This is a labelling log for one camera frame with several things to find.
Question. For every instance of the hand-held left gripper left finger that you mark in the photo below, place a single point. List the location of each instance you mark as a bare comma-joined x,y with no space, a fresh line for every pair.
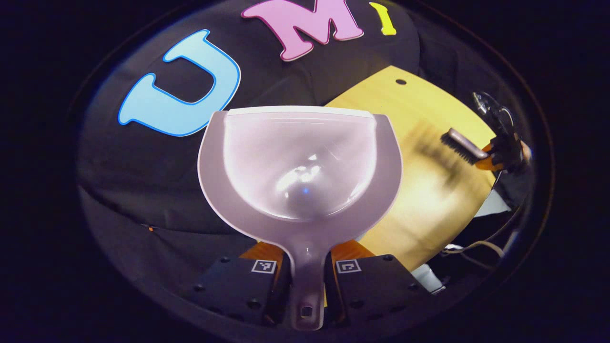
228,286

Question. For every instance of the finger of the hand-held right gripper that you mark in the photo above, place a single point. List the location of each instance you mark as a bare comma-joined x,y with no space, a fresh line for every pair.
500,144
488,164

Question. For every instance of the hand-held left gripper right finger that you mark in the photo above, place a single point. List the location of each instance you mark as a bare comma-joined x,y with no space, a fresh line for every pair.
376,283

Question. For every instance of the small pink broom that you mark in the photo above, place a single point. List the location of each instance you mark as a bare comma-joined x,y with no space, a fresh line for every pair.
460,145

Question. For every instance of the pink dustpan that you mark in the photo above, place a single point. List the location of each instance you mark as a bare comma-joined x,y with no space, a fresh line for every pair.
300,166

